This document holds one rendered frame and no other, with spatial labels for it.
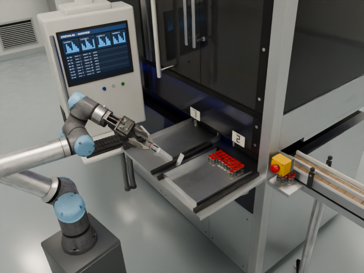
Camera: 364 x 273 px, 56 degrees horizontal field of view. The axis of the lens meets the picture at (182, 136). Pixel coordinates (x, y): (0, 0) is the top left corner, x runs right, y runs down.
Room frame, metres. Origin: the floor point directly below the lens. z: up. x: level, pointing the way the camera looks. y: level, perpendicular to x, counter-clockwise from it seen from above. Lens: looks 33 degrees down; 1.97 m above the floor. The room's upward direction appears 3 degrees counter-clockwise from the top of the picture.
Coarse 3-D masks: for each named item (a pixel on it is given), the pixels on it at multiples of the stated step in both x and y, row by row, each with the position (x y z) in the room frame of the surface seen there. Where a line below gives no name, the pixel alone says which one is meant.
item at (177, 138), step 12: (192, 120) 1.84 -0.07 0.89; (156, 132) 1.69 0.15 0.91; (168, 132) 1.73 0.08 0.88; (180, 132) 1.73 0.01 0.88; (192, 132) 1.72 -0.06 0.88; (204, 132) 1.71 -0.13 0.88; (156, 144) 1.56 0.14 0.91; (168, 144) 1.61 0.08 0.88; (180, 144) 1.60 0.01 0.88; (192, 144) 1.60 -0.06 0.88; (204, 144) 1.57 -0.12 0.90; (168, 156) 1.47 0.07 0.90
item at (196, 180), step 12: (204, 156) 1.45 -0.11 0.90; (180, 168) 1.36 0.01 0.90; (192, 168) 1.38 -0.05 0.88; (204, 168) 1.37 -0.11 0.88; (216, 168) 1.37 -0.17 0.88; (168, 180) 1.27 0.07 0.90; (180, 180) 1.29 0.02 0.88; (192, 180) 1.28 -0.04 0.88; (204, 180) 1.28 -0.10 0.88; (216, 180) 1.27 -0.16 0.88; (228, 180) 1.27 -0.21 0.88; (180, 192) 1.19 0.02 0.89; (192, 192) 1.20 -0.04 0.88; (204, 192) 1.19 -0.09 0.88; (216, 192) 1.16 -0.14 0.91; (192, 204) 1.12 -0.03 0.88
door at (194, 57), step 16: (160, 0) 1.93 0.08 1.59; (176, 0) 1.82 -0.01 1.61; (160, 16) 1.94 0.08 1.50; (176, 16) 1.82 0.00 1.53; (160, 32) 1.95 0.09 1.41; (176, 32) 1.83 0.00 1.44; (160, 48) 1.96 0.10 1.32; (176, 48) 1.83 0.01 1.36; (192, 48) 1.72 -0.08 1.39; (160, 64) 1.97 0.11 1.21; (176, 64) 1.84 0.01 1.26; (192, 64) 1.72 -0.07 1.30; (192, 80) 1.72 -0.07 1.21
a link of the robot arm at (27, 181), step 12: (0, 180) 1.02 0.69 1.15; (12, 180) 1.03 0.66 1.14; (24, 180) 1.06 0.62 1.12; (36, 180) 1.08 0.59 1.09; (48, 180) 1.12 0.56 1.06; (60, 180) 1.14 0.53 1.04; (72, 180) 1.21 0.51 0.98; (36, 192) 1.07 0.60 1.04; (48, 192) 1.08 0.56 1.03; (60, 192) 1.10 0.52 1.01
